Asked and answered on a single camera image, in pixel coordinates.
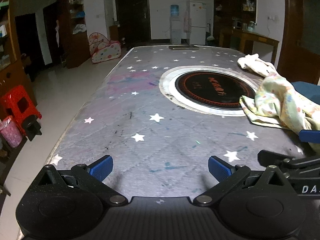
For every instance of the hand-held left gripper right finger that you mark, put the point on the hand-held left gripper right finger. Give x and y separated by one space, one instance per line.
219 169

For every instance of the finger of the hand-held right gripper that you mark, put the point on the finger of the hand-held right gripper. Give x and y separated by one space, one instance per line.
273 156
310 135

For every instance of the white cloth bundle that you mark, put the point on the white cloth bundle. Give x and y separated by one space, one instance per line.
78 28

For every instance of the polka dot play tent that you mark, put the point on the polka dot play tent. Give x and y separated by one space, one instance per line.
105 52

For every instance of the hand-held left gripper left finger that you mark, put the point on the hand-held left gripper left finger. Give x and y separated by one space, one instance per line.
102 167

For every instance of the round black induction cooktop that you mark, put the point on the round black induction cooktop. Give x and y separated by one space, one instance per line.
207 87

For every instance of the arched wooden cabinet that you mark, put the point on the arched wooden cabinet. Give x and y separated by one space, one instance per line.
15 72

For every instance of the colourful patterned children's shirt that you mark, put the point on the colourful patterned children's shirt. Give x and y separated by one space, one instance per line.
280 100

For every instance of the brown glazed wooden door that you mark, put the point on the brown glazed wooden door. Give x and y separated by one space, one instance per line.
292 42

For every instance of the white refrigerator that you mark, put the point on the white refrigerator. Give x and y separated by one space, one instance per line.
197 22

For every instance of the cream garment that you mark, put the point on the cream garment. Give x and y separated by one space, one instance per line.
252 63

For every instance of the white wall socket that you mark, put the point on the white wall socket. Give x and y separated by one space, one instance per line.
271 18

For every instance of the red plastic stool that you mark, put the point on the red plastic stool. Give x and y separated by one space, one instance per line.
15 97

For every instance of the blue water bottle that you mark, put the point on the blue water bottle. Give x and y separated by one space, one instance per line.
175 10

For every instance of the wooden shelf cabinet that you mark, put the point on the wooden shelf cabinet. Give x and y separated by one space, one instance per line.
80 47

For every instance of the pink waste bin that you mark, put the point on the pink waste bin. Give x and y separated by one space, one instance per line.
11 132

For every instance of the blue chair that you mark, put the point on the blue chair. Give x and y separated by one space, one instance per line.
308 90

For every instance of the dark wooden door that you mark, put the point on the dark wooden door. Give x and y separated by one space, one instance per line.
132 15

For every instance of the tall wooden shelf unit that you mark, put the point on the tall wooden shelf unit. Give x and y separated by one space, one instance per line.
230 5

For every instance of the white water dispenser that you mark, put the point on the white water dispenser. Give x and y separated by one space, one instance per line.
175 30

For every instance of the grey star-print tablecloth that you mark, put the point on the grey star-print tablecloth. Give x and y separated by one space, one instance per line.
140 120

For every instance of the brown wooden side desk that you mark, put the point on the brown wooden side desk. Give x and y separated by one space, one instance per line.
252 36

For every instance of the glass jar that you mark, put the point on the glass jar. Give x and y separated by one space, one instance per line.
251 27

